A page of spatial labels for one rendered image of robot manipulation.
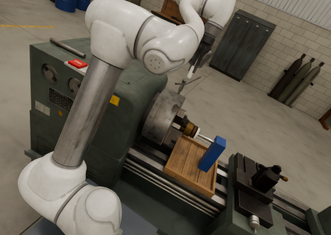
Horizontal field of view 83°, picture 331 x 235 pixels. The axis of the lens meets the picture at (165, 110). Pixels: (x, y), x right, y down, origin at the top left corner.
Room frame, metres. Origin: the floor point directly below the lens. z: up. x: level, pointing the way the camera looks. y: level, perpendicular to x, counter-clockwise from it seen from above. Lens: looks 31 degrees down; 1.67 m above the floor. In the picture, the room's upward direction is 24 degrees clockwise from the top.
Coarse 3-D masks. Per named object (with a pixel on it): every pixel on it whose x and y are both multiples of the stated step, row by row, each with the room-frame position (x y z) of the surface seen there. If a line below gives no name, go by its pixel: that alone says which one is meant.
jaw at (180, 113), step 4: (172, 108) 0.83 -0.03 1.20; (176, 108) 0.84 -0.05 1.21; (176, 112) 0.82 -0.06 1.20; (180, 112) 0.84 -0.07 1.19; (184, 112) 0.85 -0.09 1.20; (176, 116) 0.83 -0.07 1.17; (180, 116) 0.82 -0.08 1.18; (184, 116) 0.87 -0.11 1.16; (176, 120) 0.86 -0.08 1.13; (180, 120) 0.84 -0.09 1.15; (184, 120) 0.85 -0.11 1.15; (180, 124) 0.87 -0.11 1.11; (184, 124) 0.86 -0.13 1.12
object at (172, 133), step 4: (172, 128) 0.88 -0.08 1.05; (176, 128) 0.91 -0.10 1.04; (168, 132) 0.87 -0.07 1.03; (172, 132) 0.87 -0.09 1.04; (176, 132) 0.87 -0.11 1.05; (180, 132) 0.87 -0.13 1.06; (168, 136) 0.86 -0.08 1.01; (172, 136) 0.86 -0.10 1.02; (176, 136) 0.86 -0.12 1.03; (180, 136) 0.86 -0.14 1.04; (164, 140) 0.84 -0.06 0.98; (168, 140) 0.85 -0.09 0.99; (168, 144) 0.84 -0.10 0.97
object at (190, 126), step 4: (188, 124) 0.88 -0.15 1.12; (192, 124) 0.90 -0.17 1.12; (180, 128) 0.88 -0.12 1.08; (184, 128) 0.88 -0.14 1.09; (188, 128) 0.87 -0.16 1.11; (192, 128) 0.88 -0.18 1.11; (196, 128) 0.89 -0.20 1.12; (184, 132) 0.86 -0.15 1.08; (188, 132) 0.86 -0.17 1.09; (192, 132) 0.87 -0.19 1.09; (196, 132) 0.87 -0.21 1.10; (192, 136) 0.86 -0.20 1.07
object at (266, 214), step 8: (240, 160) 0.99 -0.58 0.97; (248, 160) 1.02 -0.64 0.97; (240, 168) 0.91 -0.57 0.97; (248, 168) 0.94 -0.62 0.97; (256, 168) 1.00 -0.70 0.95; (240, 192) 0.72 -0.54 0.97; (240, 200) 0.67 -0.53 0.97; (248, 200) 0.69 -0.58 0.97; (256, 200) 0.72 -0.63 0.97; (240, 208) 0.63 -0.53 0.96; (248, 208) 0.64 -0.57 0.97; (256, 208) 0.66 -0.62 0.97; (264, 208) 0.68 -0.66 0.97; (248, 216) 0.63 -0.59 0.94; (264, 216) 0.64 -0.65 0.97; (264, 224) 0.62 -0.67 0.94; (272, 224) 0.61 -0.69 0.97
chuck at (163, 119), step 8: (168, 96) 0.88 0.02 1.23; (176, 96) 0.91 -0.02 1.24; (168, 104) 0.83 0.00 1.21; (176, 104) 0.85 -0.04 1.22; (160, 112) 0.80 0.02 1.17; (168, 112) 0.80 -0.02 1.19; (160, 120) 0.78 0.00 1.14; (168, 120) 0.78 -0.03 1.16; (152, 128) 0.77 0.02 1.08; (160, 128) 0.76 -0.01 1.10; (168, 128) 0.77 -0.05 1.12; (160, 136) 0.76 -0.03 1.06; (160, 144) 0.79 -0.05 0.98
